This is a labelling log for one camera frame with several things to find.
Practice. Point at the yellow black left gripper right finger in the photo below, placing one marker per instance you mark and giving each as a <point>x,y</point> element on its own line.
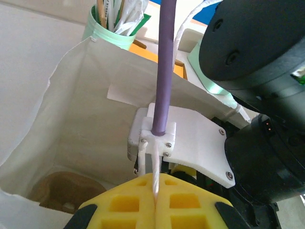
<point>202,202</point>

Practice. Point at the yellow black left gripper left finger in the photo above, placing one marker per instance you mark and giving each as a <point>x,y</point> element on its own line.
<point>143,190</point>

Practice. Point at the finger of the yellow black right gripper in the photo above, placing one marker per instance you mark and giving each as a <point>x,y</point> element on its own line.
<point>183,170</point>

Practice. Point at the brown pulp cup carrier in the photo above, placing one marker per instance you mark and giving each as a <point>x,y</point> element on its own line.
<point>62,188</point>

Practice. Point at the yellow napkin stack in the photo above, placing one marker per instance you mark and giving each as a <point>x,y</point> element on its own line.
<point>145,55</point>

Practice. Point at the green tipped wrapped straw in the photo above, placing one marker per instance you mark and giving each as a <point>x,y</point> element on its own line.
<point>144,22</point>

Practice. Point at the mint green holder cup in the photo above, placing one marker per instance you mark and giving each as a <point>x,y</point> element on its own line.
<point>107,35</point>

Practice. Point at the wooden stir stick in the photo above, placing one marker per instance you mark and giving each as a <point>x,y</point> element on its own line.
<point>101,14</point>

